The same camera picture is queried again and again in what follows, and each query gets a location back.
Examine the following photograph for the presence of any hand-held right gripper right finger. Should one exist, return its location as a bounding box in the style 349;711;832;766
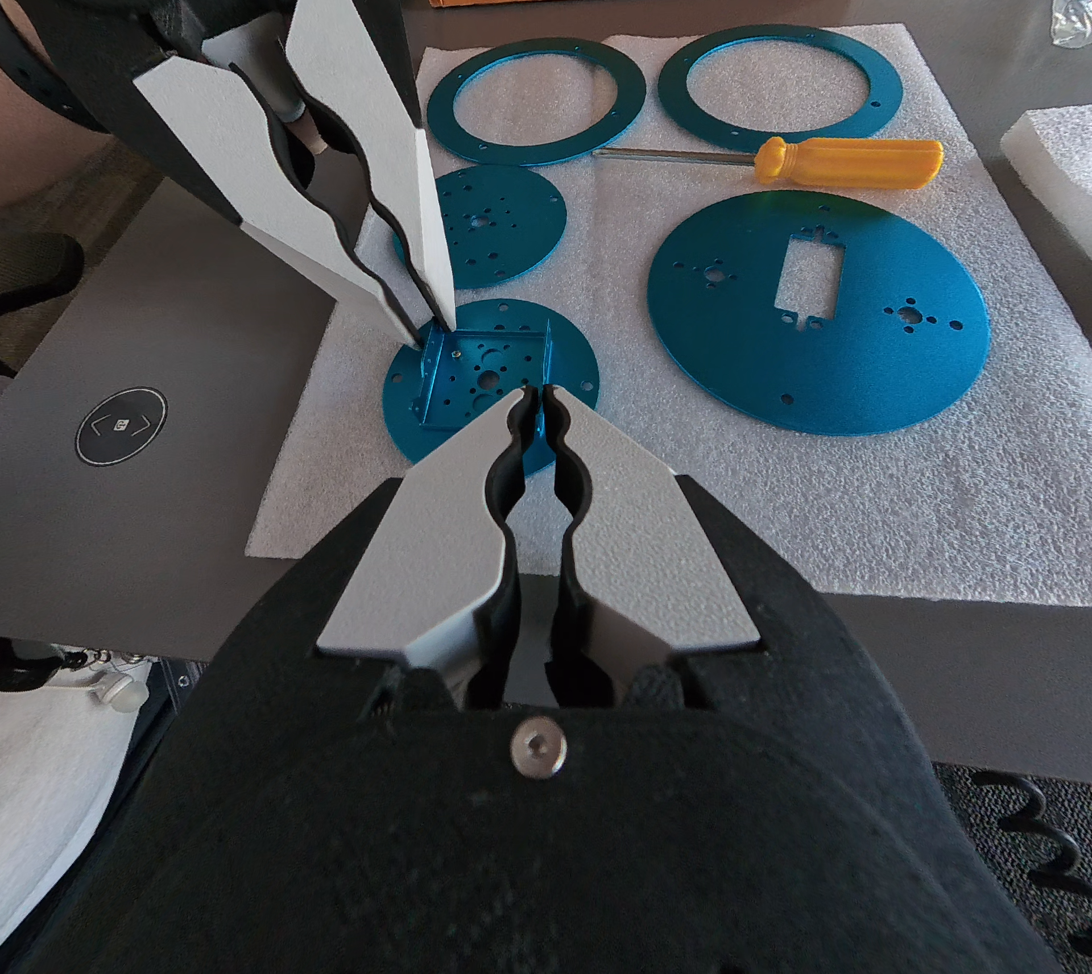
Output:
541;386;762;677

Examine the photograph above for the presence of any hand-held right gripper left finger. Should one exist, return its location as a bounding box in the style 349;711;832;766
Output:
316;386;540;670

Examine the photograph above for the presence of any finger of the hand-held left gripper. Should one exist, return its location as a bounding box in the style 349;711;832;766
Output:
135;53;425;351
286;0;457;333

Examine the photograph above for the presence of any blue round plate with bracket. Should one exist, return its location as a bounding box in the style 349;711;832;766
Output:
382;299;601;478

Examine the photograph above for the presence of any orange-handled screwdriver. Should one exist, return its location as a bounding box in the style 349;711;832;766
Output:
593;135;945;188

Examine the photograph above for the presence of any grey desk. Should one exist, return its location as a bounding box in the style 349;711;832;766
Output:
0;0;1092;783

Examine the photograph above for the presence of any black round desk control button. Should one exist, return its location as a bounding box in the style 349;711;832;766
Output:
75;387;169;469

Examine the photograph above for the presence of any white foam sheet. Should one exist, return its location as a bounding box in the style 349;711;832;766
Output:
246;23;1092;610

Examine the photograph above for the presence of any small blue round disc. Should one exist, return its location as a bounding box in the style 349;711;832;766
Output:
392;164;568;290

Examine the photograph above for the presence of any large blue disc rectangular cutout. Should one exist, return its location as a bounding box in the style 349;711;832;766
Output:
647;191;991;436

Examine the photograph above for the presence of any black office chair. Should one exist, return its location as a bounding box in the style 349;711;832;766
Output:
0;232;86;378

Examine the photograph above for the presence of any white foam block round hole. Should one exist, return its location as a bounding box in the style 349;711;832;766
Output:
1000;106;1092;263

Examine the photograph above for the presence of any blue metal ring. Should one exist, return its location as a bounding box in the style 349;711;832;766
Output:
657;24;904;143
427;36;648;165

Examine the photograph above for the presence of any black lanyard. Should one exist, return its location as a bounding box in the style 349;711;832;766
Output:
0;637;150;712

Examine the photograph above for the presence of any black coiled cable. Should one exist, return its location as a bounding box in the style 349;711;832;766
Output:
973;769;1092;907

